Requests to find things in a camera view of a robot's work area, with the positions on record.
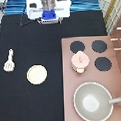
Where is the pink pot lid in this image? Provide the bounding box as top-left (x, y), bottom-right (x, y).
top-left (71, 51), bottom-right (90, 64)

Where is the cream round plate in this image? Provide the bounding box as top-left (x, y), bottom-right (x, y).
top-left (27, 65), bottom-right (47, 84)

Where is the cream slotted spatula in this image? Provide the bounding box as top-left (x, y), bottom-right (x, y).
top-left (4, 49), bottom-right (15, 71)

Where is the pink pot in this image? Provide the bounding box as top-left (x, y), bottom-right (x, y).
top-left (72, 63), bottom-right (88, 74)

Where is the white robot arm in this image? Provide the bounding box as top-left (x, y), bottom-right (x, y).
top-left (26, 0), bottom-right (72, 21)

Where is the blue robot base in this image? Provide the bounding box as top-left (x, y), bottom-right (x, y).
top-left (41, 10), bottom-right (57, 22)

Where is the pink toy stove top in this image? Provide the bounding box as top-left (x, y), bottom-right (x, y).
top-left (62, 36), bottom-right (121, 121)

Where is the grey frying pan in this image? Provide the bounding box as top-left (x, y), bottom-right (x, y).
top-left (73, 82), bottom-right (121, 121)

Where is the black table mat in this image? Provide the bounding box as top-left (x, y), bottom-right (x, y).
top-left (0, 11), bottom-right (106, 121)

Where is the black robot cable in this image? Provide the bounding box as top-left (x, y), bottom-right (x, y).
top-left (20, 4), bottom-right (43, 28)

